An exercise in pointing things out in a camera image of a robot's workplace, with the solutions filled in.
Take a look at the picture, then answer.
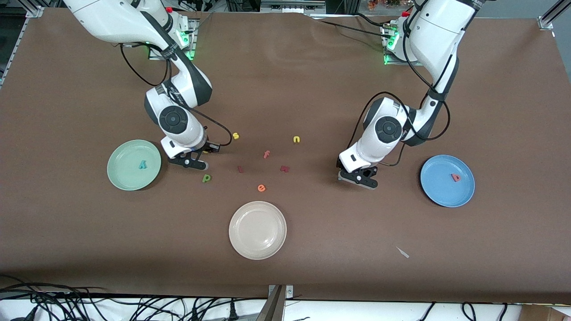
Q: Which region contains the metal table clamp bracket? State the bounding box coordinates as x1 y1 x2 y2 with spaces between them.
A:
257 284 294 321

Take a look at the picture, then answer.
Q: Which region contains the brown cardboard box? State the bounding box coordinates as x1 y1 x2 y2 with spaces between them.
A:
520 305 571 321

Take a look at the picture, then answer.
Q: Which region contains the blue plate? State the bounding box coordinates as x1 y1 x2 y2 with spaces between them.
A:
420 155 476 208

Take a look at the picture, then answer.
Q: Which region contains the light green plate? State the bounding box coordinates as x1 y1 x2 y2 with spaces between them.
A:
107 140 162 191

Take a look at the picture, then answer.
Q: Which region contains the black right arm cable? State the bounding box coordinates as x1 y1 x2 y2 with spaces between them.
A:
119 42 233 147

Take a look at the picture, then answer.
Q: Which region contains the cream white plate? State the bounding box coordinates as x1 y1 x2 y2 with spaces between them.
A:
228 201 287 260

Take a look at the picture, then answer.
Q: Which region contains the tangled black floor cable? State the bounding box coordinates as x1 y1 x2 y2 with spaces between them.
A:
0 276 268 321

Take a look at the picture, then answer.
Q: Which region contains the aluminium table edge rail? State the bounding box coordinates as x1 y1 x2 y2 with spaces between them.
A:
0 5 45 87

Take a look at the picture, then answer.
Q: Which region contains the black table cable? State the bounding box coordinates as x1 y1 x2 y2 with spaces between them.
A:
312 12 395 39

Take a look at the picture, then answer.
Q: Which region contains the grey metal rail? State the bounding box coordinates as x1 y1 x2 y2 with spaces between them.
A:
261 0 326 13

